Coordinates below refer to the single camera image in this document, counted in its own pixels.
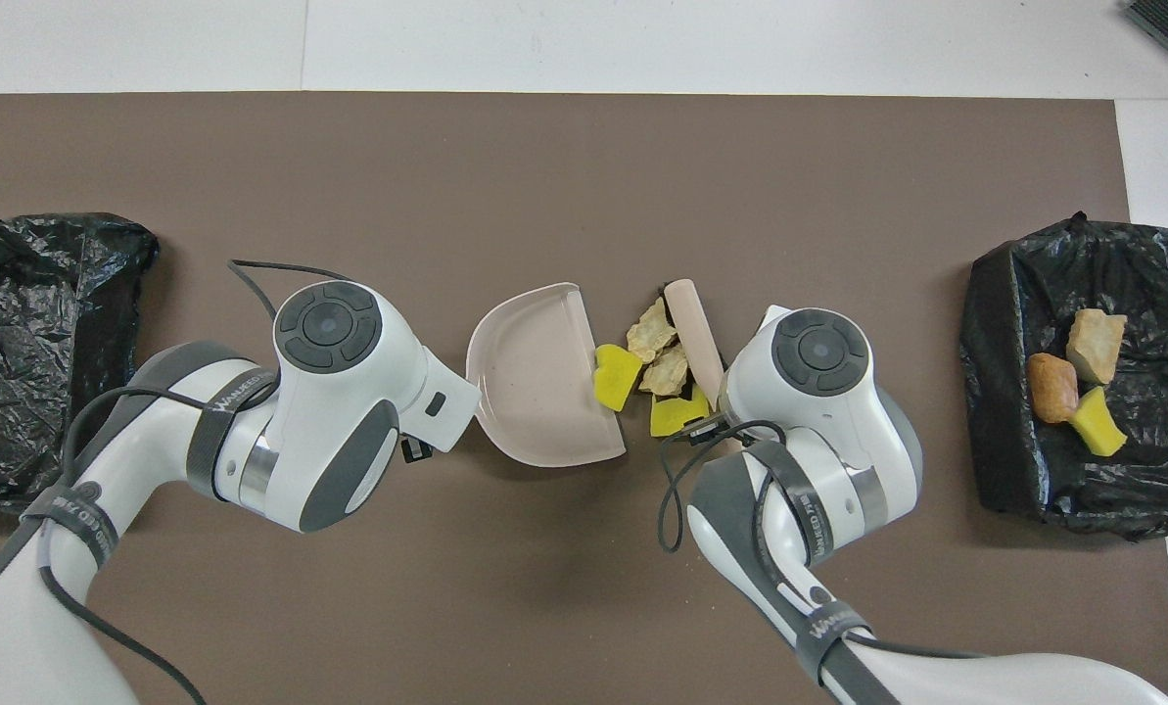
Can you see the green and yellow sponge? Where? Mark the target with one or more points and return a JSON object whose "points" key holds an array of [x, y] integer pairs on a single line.
{"points": [[1097, 426]]}

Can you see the pale tan sponge chunk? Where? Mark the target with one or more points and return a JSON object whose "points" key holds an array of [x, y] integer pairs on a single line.
{"points": [[1096, 345]]}

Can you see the notched yellow sponge piece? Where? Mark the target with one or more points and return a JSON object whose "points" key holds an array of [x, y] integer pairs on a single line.
{"points": [[677, 413]]}

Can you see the black bag lined trash bin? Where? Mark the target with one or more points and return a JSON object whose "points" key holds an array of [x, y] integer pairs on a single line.
{"points": [[16, 343], [1014, 460]]}

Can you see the jagged beige sponge scrap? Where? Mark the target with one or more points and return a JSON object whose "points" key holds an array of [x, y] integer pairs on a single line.
{"points": [[652, 331]]}

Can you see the orange brown sponge lump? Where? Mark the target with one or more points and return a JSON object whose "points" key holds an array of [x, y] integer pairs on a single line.
{"points": [[1051, 387]]}

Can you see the beige hand brush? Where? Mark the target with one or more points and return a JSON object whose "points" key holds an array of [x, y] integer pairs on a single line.
{"points": [[696, 333]]}

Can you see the beige plastic dustpan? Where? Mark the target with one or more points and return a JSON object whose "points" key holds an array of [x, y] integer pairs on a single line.
{"points": [[535, 382]]}

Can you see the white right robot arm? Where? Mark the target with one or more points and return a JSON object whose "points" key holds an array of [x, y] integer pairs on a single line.
{"points": [[818, 431]]}

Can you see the rounded beige sponge scrap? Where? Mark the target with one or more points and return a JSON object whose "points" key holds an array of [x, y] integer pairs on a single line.
{"points": [[665, 372]]}

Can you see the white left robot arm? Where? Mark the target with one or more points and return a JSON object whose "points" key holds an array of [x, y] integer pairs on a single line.
{"points": [[329, 411]]}

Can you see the brown table mat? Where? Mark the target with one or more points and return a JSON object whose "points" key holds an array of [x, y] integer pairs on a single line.
{"points": [[544, 587]]}

